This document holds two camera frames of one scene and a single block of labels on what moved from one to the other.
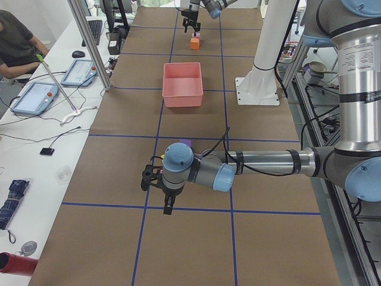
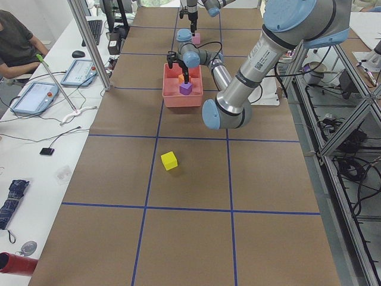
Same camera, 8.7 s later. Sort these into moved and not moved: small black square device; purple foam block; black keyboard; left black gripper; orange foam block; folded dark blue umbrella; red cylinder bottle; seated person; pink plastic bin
Moved: left black gripper; purple foam block; orange foam block
Not moved: small black square device; seated person; pink plastic bin; red cylinder bottle; black keyboard; folded dark blue umbrella
